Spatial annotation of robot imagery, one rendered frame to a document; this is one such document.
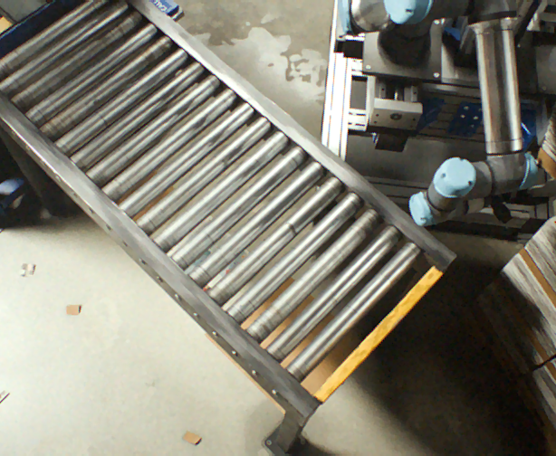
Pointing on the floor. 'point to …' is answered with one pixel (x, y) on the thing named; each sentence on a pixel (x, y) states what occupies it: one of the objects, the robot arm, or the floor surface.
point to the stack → (517, 273)
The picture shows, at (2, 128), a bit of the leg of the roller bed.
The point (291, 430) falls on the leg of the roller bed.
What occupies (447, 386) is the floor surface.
